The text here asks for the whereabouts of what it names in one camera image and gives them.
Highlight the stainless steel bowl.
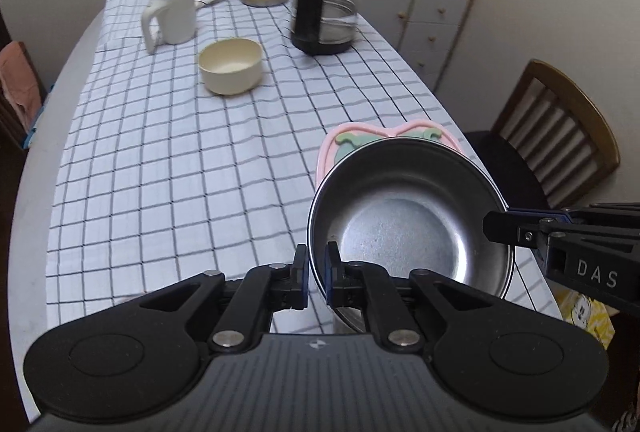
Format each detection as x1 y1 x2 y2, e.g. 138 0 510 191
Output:
306 138 516 336

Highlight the cream ceramic bowl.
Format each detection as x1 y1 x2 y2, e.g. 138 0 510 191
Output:
198 37 262 96

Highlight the yellow patterned bag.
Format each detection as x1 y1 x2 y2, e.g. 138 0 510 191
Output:
554 288 615 350

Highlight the wooden chair right side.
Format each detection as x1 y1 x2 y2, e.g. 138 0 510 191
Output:
465 59 620 209

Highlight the pink green kids plate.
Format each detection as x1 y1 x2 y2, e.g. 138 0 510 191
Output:
316 120 469 191

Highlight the white checkered tablecloth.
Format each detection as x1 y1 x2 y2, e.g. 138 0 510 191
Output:
44 0 562 336

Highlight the white drawer cabinet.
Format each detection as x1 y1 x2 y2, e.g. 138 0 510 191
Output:
359 0 473 92

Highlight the white mug with steel rim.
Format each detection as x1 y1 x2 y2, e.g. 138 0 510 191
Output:
141 0 196 54

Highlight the wooden chair with pink towel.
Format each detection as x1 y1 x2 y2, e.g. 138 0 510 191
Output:
0 39 49 153

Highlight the pink towel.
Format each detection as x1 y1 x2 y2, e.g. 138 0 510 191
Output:
0 42 42 129

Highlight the glass coffee pot black handle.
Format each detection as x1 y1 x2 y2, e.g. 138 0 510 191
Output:
290 0 358 56

